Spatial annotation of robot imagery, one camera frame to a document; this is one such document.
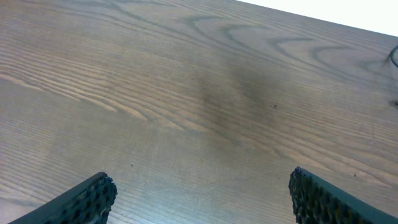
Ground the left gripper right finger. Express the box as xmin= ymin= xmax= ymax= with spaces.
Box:
xmin=289 ymin=167 xmax=397 ymax=224

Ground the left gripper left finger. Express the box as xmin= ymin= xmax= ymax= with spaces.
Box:
xmin=10 ymin=172 xmax=118 ymax=224

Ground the short black usb cable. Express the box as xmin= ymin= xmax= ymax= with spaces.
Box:
xmin=389 ymin=45 xmax=398 ymax=68

